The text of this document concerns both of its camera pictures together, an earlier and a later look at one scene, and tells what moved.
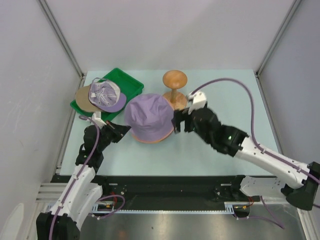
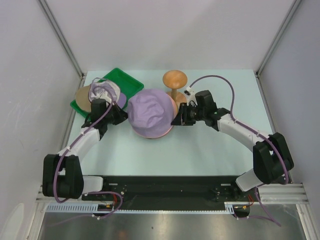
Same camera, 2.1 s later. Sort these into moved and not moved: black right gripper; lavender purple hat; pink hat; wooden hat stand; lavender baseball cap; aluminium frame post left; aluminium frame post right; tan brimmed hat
Moved: pink hat; black right gripper; lavender purple hat
Not moved: aluminium frame post right; aluminium frame post left; tan brimmed hat; lavender baseball cap; wooden hat stand
